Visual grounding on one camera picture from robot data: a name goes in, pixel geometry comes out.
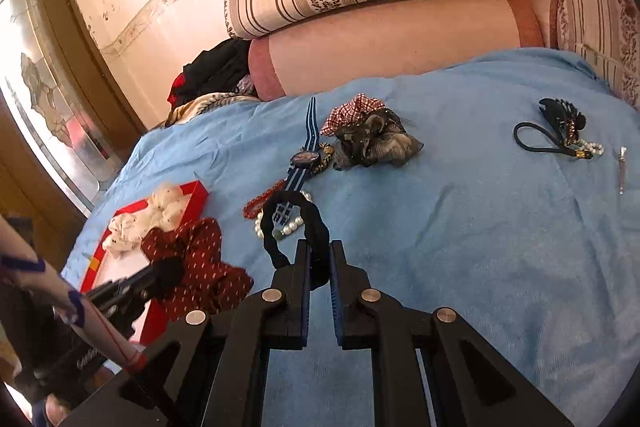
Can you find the red cardboard box lid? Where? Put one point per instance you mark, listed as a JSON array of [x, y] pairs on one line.
[[105, 267]]

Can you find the striped floral side cushion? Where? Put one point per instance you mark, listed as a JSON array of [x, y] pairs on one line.
[[605, 33]]

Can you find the pile of dark clothes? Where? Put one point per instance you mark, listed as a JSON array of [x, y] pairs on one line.
[[223, 69]]

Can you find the blue striped watch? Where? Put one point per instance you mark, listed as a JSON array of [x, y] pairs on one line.
[[302, 162]]

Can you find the blue bed blanket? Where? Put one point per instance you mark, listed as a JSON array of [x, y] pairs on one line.
[[538, 252]]

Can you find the patterned beige fabric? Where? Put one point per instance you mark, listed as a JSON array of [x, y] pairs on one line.
[[204, 104]]

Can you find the glass panel door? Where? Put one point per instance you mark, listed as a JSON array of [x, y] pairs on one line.
[[47, 109]]

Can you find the red white plaid scrunchie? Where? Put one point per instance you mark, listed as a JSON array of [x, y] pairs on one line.
[[350, 112]]

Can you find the silver hair clip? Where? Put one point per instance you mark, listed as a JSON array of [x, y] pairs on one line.
[[621, 177]]

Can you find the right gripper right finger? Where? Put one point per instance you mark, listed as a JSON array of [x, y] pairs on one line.
[[430, 369]]

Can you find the white cherry print scrunchie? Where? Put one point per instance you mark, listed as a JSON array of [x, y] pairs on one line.
[[126, 233]]

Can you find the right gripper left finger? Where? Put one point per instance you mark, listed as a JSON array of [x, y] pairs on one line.
[[210, 370]]

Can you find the black hair claw clip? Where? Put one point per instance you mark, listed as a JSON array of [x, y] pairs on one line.
[[564, 118]]

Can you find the grey brown velvet scrunchie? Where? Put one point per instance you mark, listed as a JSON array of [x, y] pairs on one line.
[[377, 138]]

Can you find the pink bolster cushion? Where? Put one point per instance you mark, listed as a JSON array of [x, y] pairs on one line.
[[386, 39]]

